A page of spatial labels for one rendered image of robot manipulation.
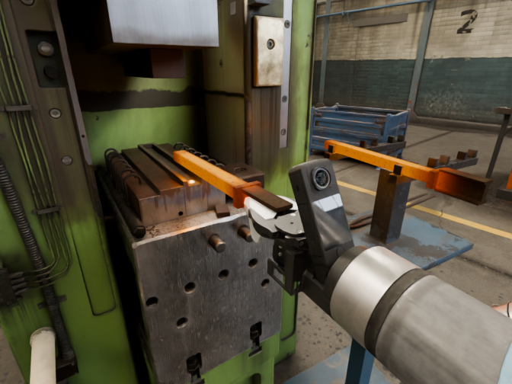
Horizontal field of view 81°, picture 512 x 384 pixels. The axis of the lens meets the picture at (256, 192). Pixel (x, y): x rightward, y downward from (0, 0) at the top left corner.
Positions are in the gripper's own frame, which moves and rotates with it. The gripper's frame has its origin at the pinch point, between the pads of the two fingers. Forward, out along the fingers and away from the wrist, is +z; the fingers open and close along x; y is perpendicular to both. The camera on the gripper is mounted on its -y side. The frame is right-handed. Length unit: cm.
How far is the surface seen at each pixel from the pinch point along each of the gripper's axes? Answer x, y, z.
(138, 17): -8.0, -25.7, 25.6
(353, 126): 309, 59, 240
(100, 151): -14, 8, 73
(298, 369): 43, 106, 31
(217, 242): 0.2, 17.0, 15.6
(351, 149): 38.1, 1.4, 14.7
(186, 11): 0.8, -27.5, 25.8
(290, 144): 39, 6, 41
